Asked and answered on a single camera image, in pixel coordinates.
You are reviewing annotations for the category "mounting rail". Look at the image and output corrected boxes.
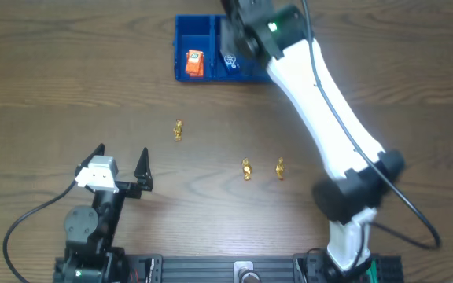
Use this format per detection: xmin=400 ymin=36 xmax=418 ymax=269
xmin=53 ymin=254 xmax=403 ymax=283

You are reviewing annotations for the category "gold candy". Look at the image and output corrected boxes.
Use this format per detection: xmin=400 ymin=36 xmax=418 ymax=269
xmin=172 ymin=119 xmax=185 ymax=142
xmin=241 ymin=157 xmax=253 ymax=182
xmin=274 ymin=156 xmax=285 ymax=182

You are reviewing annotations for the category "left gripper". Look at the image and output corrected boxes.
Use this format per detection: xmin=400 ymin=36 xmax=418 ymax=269
xmin=74 ymin=142 xmax=154 ymax=200

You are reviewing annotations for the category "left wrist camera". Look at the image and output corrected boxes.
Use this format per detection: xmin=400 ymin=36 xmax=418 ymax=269
xmin=75 ymin=155 xmax=120 ymax=194

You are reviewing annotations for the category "blue tray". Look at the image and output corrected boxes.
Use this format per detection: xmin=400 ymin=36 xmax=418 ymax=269
xmin=174 ymin=14 xmax=274 ymax=83

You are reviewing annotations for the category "blue candy pack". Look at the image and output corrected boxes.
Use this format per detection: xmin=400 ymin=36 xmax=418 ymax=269
xmin=222 ymin=53 xmax=241 ymax=78

